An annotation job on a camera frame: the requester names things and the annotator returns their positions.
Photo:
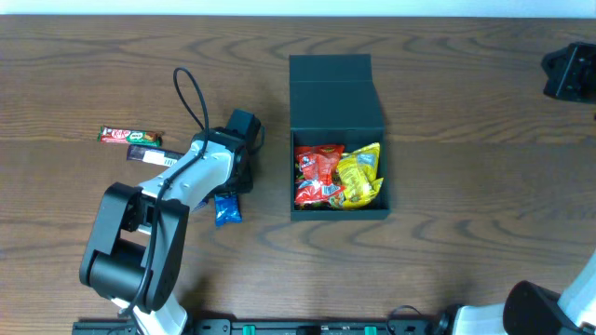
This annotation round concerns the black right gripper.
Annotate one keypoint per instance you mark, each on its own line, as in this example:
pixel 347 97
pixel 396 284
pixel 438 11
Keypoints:
pixel 567 73

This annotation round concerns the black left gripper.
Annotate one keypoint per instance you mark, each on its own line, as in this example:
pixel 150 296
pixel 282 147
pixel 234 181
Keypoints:
pixel 247 186

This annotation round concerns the red candy bag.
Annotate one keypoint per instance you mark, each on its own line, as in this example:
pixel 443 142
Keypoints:
pixel 316 166

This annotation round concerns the blue Oreo cookie pack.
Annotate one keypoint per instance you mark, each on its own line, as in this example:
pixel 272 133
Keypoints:
pixel 227 209

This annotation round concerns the dark green box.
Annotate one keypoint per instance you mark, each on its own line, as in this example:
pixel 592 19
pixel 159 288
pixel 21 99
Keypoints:
pixel 333 100

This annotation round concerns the yellow candy bag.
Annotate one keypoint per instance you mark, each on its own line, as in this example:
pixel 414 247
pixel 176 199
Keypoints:
pixel 358 174

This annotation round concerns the Haribo gummy bag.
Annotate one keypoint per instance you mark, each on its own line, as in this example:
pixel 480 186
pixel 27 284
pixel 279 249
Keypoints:
pixel 335 201

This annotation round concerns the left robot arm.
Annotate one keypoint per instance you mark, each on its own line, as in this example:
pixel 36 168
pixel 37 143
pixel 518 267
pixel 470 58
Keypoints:
pixel 135 248

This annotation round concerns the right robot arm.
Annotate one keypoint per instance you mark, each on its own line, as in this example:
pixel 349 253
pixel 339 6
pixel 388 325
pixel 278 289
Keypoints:
pixel 529 308

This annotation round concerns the blue Eclipse mints tin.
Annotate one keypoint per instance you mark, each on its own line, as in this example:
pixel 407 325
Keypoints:
pixel 201 204

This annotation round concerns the dark blue chocolate bar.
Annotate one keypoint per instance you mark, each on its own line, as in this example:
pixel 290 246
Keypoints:
pixel 153 155

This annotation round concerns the KitKat Milo bar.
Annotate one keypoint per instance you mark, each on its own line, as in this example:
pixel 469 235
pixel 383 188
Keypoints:
pixel 130 136

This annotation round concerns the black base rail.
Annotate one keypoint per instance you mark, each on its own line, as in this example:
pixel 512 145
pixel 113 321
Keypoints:
pixel 394 326

